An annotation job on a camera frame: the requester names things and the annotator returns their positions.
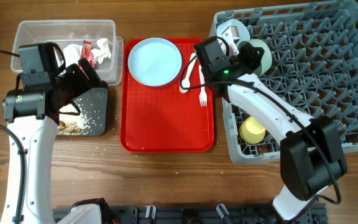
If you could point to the red serving tray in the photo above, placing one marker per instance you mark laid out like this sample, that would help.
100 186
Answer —
162 119

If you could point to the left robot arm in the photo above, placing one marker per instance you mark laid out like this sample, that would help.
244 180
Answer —
32 115

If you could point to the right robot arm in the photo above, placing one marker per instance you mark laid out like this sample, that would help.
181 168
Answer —
311 154

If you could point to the light blue plate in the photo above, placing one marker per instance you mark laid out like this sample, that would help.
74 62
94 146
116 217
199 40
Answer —
154 62

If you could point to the grey dishwasher rack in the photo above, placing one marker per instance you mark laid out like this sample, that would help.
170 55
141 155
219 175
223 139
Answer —
315 57

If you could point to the mint green bowl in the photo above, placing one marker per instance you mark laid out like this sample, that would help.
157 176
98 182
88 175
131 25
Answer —
257 55

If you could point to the clear plastic waste bin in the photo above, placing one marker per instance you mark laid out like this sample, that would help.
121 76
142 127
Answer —
75 31

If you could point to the white plastic fork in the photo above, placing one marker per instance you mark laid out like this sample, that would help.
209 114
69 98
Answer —
203 96

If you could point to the yellow plastic cup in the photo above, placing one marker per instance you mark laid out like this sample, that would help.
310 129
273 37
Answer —
252 131

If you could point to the red snack wrapper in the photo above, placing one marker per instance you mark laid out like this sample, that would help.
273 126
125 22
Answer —
86 53

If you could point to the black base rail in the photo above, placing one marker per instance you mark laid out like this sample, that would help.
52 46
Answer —
252 213

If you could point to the black waste tray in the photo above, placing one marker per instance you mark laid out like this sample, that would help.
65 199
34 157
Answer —
98 96

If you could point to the food scraps and rice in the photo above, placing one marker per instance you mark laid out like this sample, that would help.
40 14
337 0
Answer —
90 122

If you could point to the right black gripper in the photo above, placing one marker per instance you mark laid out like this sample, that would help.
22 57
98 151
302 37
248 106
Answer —
245 51

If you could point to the light blue small bowl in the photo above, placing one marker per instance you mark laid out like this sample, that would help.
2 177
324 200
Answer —
243 32

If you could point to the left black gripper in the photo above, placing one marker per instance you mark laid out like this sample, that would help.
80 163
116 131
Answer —
83 84

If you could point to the white plastic spoon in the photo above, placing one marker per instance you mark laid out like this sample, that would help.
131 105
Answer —
185 79

